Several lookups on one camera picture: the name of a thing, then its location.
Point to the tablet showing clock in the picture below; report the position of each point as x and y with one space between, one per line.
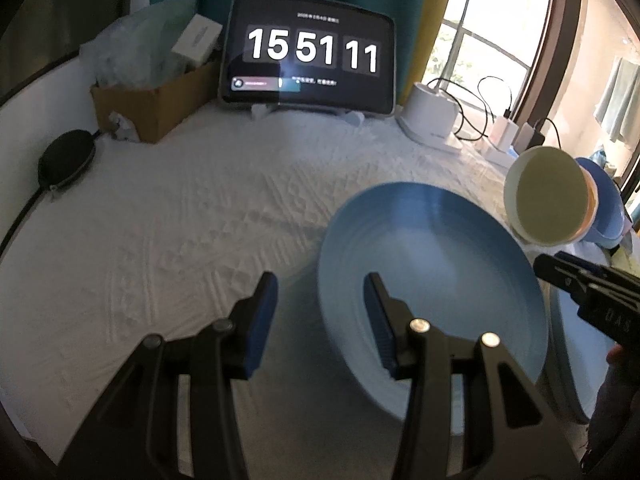
310 50

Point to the clear plastic bags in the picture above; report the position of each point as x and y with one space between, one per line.
135 45

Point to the white charger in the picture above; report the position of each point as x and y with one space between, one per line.
505 132

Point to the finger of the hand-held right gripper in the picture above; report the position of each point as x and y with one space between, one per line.
600 272
555 272

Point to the cardboard box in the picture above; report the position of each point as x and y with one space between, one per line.
150 110

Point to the white desk lamp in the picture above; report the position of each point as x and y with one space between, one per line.
427 110

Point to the cream bowl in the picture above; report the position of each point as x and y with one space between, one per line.
545 195

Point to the blue plate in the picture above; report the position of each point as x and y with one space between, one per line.
575 360
440 260

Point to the black charger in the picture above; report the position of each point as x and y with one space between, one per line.
532 137

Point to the person's right hand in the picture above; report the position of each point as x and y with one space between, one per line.
614 356

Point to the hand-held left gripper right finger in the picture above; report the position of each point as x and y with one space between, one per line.
377 320

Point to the white textured tablecloth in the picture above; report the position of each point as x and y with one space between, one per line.
200 210

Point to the pale green hanging towel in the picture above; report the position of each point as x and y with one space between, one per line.
620 100

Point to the blue bowl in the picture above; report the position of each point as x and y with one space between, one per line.
610 205

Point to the black zip pouch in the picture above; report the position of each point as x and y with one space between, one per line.
67 157

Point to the small white box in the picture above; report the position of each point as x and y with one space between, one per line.
197 40

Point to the pale yellow cloth pack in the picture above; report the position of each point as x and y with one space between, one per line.
627 262

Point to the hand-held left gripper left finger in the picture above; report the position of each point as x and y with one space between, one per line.
262 320

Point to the white power strip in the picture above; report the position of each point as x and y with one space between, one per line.
495 155

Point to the window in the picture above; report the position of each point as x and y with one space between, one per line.
480 50

